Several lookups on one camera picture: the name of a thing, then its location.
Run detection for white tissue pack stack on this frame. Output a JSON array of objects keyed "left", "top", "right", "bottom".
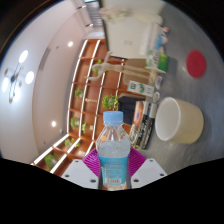
[{"left": 146, "top": 23, "right": 164, "bottom": 54}]

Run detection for white ceramic vase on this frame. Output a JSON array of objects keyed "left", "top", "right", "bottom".
[{"left": 128, "top": 9, "right": 165, "bottom": 26}]

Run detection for green tissue box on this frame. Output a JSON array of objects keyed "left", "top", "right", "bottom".
[{"left": 145, "top": 49, "right": 169, "bottom": 73}]

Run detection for white partition dark top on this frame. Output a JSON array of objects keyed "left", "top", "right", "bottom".
[{"left": 99, "top": 0, "right": 168, "bottom": 61}]

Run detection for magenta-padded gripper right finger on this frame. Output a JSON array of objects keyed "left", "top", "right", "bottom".
[{"left": 127, "top": 147, "right": 168, "bottom": 190}]

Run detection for green and white carton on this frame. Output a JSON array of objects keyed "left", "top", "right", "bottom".
[{"left": 127, "top": 79, "right": 156, "bottom": 98}]

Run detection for branched ceiling lamp round bulbs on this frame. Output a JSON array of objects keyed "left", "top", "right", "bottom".
[{"left": 1, "top": 49, "right": 35, "bottom": 104}]

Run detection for wooden shelf unit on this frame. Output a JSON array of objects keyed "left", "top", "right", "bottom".
[{"left": 30, "top": 38, "right": 158, "bottom": 178}]

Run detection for cream round cup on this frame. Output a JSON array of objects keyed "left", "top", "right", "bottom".
[{"left": 154, "top": 96, "right": 205, "bottom": 145}]

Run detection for tan chair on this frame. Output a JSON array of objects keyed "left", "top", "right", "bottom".
[{"left": 124, "top": 58, "right": 158, "bottom": 89}]

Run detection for black track light rail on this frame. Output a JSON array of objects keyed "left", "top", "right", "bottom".
[{"left": 75, "top": 3, "right": 94, "bottom": 28}]

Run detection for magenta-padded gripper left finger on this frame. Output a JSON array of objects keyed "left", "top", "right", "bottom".
[{"left": 61, "top": 148, "right": 101, "bottom": 190}]

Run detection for flat round red coaster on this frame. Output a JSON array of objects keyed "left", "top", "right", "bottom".
[{"left": 185, "top": 49, "right": 207, "bottom": 79}]

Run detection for clear water bottle blue cap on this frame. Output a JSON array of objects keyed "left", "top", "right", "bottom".
[{"left": 95, "top": 110, "right": 131, "bottom": 191}]

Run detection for dark book stack orange print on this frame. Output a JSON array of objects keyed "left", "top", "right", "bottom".
[{"left": 129, "top": 100, "right": 158, "bottom": 150}]

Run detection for grey curtain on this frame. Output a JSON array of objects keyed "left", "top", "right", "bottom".
[{"left": 86, "top": 3, "right": 105, "bottom": 33}]

